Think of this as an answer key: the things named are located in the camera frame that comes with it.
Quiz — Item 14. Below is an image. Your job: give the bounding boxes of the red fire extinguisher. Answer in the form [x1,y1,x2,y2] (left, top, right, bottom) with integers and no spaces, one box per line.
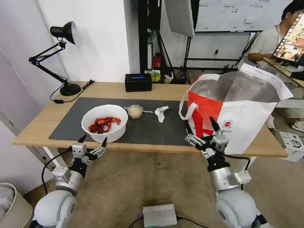
[153,52,162,69]

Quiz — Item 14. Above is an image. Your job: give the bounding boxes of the black metal rack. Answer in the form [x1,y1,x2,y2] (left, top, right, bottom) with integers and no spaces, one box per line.
[137,0,162,73]

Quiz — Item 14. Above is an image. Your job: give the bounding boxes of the black desk lamp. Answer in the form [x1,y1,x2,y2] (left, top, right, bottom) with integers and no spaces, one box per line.
[28,21,83,97]

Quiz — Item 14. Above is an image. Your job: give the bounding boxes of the silver power supply box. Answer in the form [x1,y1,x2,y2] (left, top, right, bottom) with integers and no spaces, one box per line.
[142,203,178,227]

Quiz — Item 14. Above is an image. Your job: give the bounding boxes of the person's white shoe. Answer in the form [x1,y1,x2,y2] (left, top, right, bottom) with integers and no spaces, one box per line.
[291,120,304,133]

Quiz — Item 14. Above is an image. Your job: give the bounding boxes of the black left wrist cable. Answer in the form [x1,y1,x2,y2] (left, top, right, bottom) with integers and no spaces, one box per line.
[41,149,74,193]

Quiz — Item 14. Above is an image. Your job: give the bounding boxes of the beige waste bin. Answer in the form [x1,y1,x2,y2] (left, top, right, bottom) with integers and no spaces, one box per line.
[0,182,33,228]

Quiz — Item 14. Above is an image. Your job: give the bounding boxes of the white printed cardboard box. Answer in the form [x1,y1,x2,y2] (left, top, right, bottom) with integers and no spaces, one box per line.
[279,131,304,163]

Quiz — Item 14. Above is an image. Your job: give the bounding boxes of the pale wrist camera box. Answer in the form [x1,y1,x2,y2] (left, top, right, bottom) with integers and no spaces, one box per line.
[211,135,230,153]
[72,143,87,159]

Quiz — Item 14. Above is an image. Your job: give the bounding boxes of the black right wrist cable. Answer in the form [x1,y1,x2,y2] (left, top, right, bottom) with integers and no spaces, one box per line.
[223,154,251,172]

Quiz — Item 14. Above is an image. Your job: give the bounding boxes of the wooden side desk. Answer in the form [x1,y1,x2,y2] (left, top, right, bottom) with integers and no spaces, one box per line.
[263,57,304,87]

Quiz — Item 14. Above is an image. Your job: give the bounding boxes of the black light stand tripod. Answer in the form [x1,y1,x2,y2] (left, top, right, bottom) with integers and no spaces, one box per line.
[171,35,193,85]

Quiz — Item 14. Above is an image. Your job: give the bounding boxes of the yellow green tape roll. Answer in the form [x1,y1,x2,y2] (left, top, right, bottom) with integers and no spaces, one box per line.
[150,70,162,83]

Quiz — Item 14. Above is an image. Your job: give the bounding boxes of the red crayfish shells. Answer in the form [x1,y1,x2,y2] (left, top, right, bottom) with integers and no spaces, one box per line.
[88,117,121,134]

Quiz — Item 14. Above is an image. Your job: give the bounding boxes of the black tissue box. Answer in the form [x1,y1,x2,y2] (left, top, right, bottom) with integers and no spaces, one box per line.
[125,73,153,93]

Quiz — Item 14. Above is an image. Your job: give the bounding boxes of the white round bowl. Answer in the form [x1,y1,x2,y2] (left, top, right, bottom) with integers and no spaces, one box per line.
[81,104,129,143]

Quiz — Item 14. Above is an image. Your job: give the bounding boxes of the white whiteboard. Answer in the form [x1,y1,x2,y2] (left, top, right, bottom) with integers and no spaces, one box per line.
[194,0,295,33]

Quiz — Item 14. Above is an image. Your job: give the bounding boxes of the crumpled white tissue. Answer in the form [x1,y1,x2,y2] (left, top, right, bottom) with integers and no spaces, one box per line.
[155,105,170,124]

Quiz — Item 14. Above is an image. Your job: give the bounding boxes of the dark grey desk mat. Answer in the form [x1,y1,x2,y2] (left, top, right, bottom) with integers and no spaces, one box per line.
[48,97,203,147]

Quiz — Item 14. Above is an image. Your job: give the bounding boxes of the black power supply cable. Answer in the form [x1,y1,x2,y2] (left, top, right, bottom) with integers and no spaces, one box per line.
[128,215,209,228]

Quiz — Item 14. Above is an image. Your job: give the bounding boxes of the grey softbox light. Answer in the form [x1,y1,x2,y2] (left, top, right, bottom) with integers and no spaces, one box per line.
[164,0,196,38]

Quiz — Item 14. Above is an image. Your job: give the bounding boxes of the red and white takeout bag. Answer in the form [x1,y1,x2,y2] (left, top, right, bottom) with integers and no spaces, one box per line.
[178,63,294,155]

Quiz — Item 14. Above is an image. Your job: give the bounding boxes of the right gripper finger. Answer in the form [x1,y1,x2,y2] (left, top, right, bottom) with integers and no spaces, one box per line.
[185,120,206,149]
[210,116,224,139]

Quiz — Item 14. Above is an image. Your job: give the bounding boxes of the black lamp cable with switch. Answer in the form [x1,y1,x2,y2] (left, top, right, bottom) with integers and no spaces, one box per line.
[50,79,96,104]

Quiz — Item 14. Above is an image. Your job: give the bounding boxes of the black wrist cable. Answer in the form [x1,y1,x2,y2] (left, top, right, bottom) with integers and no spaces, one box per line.
[41,149,74,193]
[223,154,251,172]

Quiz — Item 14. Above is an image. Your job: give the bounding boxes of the white table leg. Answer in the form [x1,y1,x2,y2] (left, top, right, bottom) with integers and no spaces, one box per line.
[25,145,63,177]

